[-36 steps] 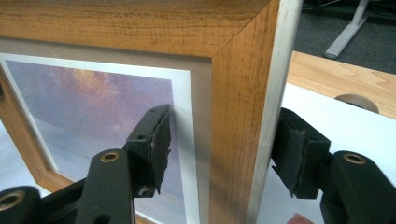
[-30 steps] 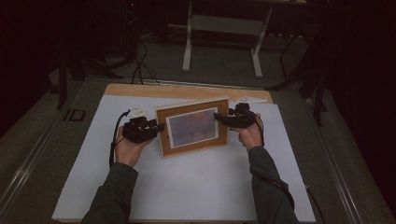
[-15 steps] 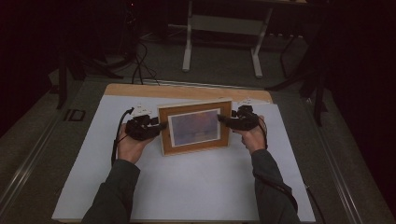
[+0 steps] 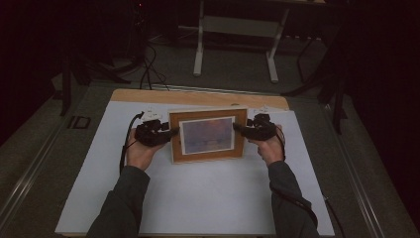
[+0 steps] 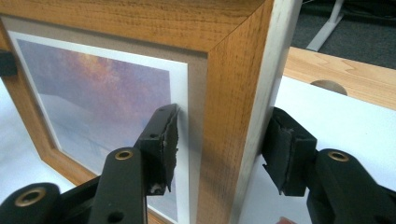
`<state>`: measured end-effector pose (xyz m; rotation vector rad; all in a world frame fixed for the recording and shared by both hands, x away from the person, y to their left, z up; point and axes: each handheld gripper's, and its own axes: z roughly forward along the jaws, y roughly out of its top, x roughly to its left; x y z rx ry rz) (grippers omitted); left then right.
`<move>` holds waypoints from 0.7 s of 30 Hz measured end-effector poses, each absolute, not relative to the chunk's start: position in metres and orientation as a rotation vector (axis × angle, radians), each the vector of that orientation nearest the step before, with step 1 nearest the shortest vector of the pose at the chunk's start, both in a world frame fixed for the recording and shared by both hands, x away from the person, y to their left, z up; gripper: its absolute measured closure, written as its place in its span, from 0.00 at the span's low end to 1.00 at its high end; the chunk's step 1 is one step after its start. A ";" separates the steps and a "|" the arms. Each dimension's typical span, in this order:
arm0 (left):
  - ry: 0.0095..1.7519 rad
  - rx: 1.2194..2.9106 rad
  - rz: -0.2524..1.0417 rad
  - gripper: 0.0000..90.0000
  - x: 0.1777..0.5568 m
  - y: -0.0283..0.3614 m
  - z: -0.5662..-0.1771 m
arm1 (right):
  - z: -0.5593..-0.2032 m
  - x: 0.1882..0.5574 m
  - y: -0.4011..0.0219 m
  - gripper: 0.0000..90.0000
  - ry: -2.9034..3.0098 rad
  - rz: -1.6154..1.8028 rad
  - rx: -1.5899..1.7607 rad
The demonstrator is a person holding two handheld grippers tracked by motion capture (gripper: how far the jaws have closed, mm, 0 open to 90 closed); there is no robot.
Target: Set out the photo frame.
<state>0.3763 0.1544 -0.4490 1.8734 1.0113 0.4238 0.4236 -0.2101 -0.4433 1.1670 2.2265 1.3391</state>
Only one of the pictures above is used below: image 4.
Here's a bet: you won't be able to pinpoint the black floor socket box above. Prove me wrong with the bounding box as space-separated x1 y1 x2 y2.
67 114 92 130

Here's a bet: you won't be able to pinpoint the dark metal stand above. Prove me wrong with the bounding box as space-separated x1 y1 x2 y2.
58 49 133 117
280 29 350 135

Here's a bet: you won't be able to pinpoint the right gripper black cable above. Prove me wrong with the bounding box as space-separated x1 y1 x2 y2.
269 125 348 238

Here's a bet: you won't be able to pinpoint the wooden picture frame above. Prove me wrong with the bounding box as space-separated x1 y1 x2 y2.
167 104 250 166

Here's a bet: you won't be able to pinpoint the metal floor rail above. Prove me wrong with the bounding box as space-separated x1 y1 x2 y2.
321 103 387 238
0 113 68 226

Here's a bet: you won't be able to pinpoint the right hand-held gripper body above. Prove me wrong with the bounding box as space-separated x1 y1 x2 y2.
246 104 279 142

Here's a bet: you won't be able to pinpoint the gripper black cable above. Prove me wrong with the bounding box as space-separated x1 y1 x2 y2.
269 125 348 238
118 111 146 176

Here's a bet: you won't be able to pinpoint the black floor cables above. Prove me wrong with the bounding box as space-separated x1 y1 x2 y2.
138 43 170 91

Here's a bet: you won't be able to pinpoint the person's right hand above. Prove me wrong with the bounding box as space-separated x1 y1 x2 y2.
248 124 285 167

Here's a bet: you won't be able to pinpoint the person's left hand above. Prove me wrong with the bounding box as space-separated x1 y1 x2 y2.
126 127 167 172

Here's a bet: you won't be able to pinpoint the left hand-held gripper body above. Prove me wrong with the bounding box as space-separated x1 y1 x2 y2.
134 110 172 149

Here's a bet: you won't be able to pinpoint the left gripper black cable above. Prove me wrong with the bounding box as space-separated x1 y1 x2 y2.
118 111 146 176

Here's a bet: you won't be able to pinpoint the white metal desk frame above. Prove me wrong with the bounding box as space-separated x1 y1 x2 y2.
192 0 291 83

